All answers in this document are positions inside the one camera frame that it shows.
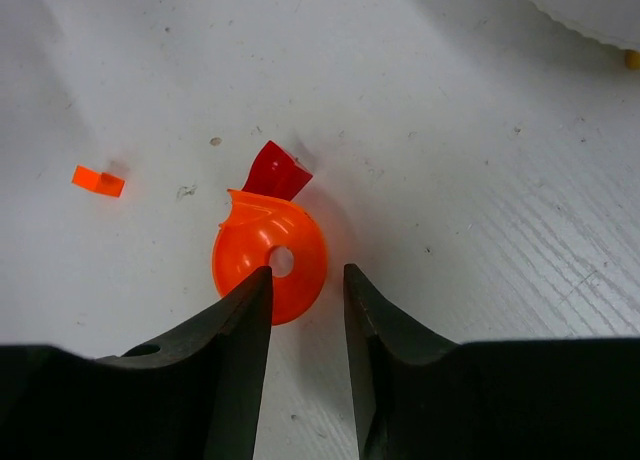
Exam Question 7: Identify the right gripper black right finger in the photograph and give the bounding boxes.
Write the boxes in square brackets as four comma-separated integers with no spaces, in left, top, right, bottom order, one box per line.
[343,264,639,459]

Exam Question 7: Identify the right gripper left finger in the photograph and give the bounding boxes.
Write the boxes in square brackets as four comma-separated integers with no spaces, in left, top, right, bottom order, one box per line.
[1,267,273,459]

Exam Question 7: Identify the orange round lego piece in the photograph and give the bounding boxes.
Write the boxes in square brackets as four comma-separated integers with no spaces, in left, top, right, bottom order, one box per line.
[211,189,329,325]

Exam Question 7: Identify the tiny orange lego cube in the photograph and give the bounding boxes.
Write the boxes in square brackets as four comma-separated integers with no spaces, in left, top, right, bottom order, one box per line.
[71,165,125,198]

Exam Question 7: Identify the small dark red lego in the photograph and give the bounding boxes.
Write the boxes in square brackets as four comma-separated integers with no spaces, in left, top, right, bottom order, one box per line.
[242,140,313,201]

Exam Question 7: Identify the white round divided container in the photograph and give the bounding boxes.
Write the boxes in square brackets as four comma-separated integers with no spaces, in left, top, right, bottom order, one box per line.
[528,0,639,51]

